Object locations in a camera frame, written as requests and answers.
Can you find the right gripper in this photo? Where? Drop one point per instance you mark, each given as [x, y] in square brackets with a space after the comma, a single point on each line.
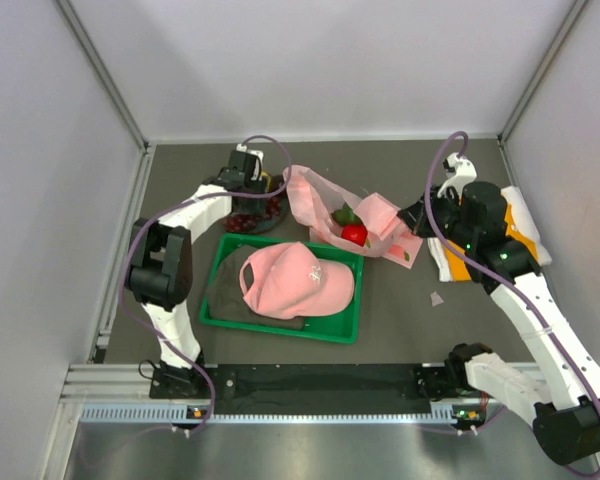
[416, 218]

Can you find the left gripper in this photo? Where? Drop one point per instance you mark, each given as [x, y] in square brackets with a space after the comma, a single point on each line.
[255, 208]

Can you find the red tomato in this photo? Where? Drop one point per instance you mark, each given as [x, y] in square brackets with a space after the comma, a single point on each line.
[355, 233]

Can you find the green avocado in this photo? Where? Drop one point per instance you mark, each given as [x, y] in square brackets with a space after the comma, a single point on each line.
[345, 216]

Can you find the pink plastic bag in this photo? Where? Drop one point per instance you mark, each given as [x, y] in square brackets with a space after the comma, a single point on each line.
[367, 226]

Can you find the dark red grape bunch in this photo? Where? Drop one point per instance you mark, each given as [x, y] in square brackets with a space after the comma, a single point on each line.
[243, 223]

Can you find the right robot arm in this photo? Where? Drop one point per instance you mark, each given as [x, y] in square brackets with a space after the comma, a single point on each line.
[563, 411]

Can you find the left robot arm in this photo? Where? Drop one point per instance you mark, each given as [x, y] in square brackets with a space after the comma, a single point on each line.
[159, 269]

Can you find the yellow lemon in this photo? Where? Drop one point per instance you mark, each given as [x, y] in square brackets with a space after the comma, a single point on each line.
[269, 182]

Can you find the dark fruit plate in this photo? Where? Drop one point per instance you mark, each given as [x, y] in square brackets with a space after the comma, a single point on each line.
[257, 206]

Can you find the orange folded t-shirt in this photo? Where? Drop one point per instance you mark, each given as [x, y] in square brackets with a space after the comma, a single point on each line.
[482, 231]

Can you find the pink baseball cap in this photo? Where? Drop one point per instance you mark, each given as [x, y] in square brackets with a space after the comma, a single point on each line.
[287, 280]

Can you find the white folded cloth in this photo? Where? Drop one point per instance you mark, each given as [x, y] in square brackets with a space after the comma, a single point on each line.
[520, 226]

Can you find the dark olive folded cloth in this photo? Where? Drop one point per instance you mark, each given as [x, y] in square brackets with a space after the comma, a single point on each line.
[225, 298]

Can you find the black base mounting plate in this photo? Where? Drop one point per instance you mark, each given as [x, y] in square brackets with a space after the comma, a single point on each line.
[233, 381]

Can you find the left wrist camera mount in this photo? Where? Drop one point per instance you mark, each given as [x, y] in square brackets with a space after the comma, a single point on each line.
[250, 162]

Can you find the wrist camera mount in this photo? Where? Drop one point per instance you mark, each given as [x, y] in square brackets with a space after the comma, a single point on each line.
[250, 162]
[460, 172]

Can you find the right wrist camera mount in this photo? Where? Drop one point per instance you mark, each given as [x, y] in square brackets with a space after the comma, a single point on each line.
[460, 172]

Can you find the aluminium frame rail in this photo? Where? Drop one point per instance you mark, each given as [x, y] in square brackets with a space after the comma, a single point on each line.
[118, 383]

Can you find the grey slotted cable duct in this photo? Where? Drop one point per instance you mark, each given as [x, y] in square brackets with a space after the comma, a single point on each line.
[444, 414]

